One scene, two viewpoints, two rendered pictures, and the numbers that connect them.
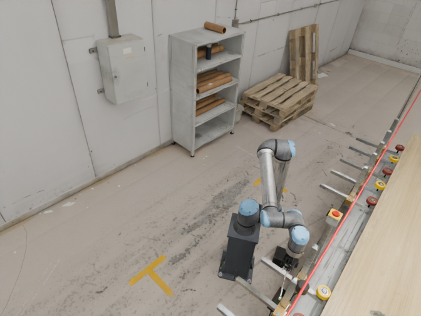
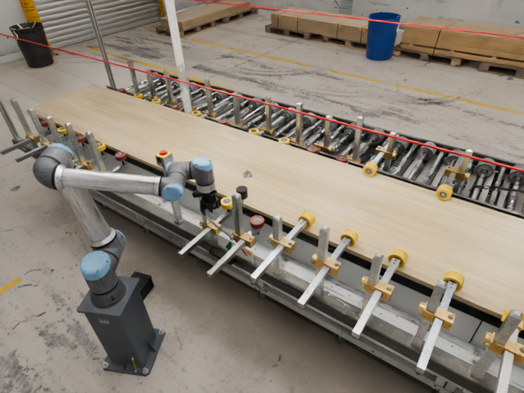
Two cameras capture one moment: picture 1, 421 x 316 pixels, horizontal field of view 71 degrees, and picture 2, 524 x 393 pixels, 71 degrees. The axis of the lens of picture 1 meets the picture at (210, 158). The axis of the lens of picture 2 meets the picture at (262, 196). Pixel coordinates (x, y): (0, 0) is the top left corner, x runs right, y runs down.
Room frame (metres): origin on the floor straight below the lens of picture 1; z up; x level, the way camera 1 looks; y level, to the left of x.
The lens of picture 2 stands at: (0.70, 0.99, 2.29)
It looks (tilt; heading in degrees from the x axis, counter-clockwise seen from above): 38 degrees down; 270
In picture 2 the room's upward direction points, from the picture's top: 3 degrees counter-clockwise
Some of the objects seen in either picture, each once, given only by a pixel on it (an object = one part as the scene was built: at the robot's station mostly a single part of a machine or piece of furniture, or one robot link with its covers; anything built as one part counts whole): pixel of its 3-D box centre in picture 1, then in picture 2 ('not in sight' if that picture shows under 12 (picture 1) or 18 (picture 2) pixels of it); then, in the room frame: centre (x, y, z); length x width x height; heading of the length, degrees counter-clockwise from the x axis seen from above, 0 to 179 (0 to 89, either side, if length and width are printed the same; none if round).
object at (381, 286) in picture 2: not in sight; (377, 287); (0.21, -0.03, 0.95); 0.14 x 0.06 x 0.05; 143
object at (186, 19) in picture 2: not in sight; (207, 12); (1.81, -9.03, 0.23); 2.41 x 0.77 x 0.17; 51
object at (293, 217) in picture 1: (293, 221); (179, 171); (1.09, -0.49, 1.29); 0.12 x 0.12 x 0.09; 0
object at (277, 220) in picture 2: not in sight; (277, 251); (0.63, -0.34, 0.87); 0.04 x 0.04 x 0.48; 53
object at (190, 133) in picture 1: (205, 91); not in sight; (3.69, 0.13, 0.78); 0.90 x 0.45 x 1.55; 139
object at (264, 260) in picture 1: (290, 278); (207, 232); (1.02, -0.58, 0.81); 0.44 x 0.03 x 0.04; 53
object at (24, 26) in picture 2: not in sight; (33, 44); (4.88, -6.40, 0.36); 0.59 x 0.58 x 0.73; 139
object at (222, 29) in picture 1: (215, 27); not in sight; (3.78, 0.06, 1.59); 0.30 x 0.08 x 0.08; 49
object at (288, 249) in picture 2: not in sight; (281, 242); (0.61, -0.33, 0.95); 0.14 x 0.06 x 0.05; 143
